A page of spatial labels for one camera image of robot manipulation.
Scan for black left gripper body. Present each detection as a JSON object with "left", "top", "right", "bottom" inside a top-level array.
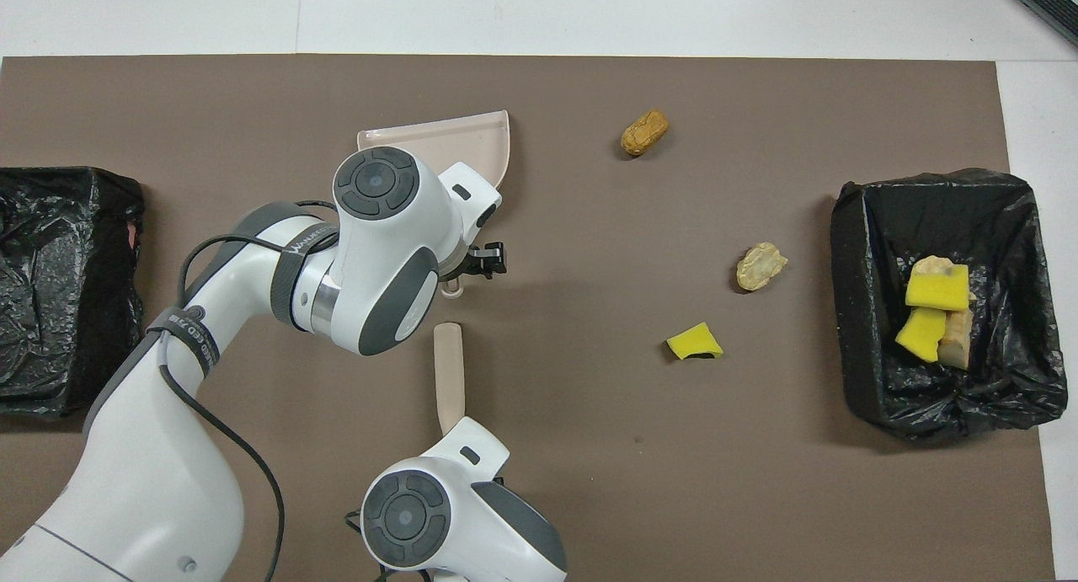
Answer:
[{"left": 438, "top": 247, "right": 483, "bottom": 281}]

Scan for beige hand brush black bristles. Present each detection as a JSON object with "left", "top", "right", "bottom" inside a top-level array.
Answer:
[{"left": 432, "top": 322, "right": 467, "bottom": 438}]

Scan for beige plastic dustpan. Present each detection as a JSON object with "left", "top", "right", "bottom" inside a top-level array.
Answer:
[{"left": 356, "top": 109, "right": 511, "bottom": 299}]

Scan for orange brown sponge lump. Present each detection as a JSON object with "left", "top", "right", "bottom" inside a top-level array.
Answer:
[{"left": 621, "top": 110, "right": 671, "bottom": 158}]

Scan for yellow sponge scrap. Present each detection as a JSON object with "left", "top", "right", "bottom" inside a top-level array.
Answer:
[
  {"left": 894, "top": 307, "right": 948, "bottom": 364},
  {"left": 905, "top": 264, "right": 971, "bottom": 312},
  {"left": 666, "top": 322, "right": 724, "bottom": 361}
]

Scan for black bag lined bin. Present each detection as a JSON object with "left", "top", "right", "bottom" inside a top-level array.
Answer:
[
  {"left": 830, "top": 168, "right": 1070, "bottom": 441},
  {"left": 0, "top": 166, "right": 146, "bottom": 421}
]

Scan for brown paper table mat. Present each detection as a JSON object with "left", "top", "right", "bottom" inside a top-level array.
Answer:
[{"left": 0, "top": 54, "right": 1058, "bottom": 582}]

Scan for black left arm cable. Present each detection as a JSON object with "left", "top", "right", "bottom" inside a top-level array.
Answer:
[{"left": 158, "top": 199, "right": 338, "bottom": 582}]

